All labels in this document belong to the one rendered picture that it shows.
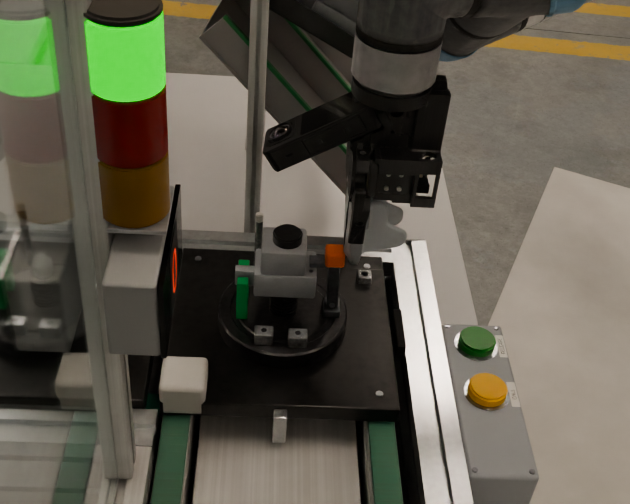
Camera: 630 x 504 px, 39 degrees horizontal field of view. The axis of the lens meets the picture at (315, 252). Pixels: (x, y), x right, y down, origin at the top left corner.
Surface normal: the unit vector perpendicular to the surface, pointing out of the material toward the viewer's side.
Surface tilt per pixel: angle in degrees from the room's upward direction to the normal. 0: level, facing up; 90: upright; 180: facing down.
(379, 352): 0
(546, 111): 0
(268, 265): 90
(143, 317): 90
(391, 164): 90
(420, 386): 0
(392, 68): 90
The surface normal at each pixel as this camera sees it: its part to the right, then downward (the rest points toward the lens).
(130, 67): 0.31, 0.62
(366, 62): -0.70, 0.41
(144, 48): 0.65, 0.52
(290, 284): 0.02, 0.64
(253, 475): 0.07, -0.77
